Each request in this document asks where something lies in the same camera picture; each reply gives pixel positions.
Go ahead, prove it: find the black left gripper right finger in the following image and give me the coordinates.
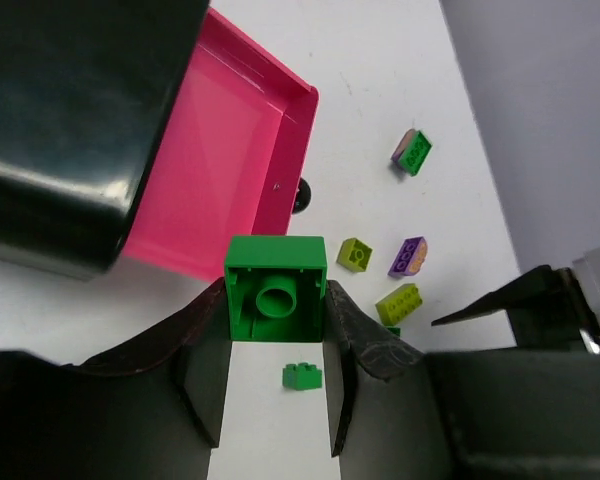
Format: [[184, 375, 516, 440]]
[[323, 280, 600, 479]]

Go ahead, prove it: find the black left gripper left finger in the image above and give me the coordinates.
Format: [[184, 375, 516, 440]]
[[0, 280, 230, 479]]

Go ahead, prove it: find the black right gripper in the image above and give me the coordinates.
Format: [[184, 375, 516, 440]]
[[431, 265, 600, 350]]

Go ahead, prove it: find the small green lego brick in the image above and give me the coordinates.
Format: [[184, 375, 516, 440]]
[[282, 362, 323, 391]]

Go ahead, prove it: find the lime long lego brick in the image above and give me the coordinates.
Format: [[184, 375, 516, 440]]
[[375, 283, 423, 326]]

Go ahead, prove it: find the green square lego brick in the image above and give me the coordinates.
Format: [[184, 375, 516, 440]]
[[224, 235, 327, 343]]

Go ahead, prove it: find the green long lego brick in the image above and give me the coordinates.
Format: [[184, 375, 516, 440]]
[[397, 129, 432, 176]]

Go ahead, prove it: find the pink top drawer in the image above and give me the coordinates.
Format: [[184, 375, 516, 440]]
[[123, 10, 319, 281]]

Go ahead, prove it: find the purple curved lego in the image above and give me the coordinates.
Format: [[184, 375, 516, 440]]
[[391, 128, 417, 164]]

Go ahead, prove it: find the purple butterfly lego brick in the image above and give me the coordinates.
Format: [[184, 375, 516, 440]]
[[388, 236, 428, 278]]

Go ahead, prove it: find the lime square lego brick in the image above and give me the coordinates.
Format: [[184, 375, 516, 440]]
[[336, 237, 372, 273]]

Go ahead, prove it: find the black drawer knob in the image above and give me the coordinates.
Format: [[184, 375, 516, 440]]
[[292, 178, 312, 214]]

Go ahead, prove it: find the black drawer cabinet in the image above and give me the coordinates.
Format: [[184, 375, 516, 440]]
[[0, 0, 209, 279]]

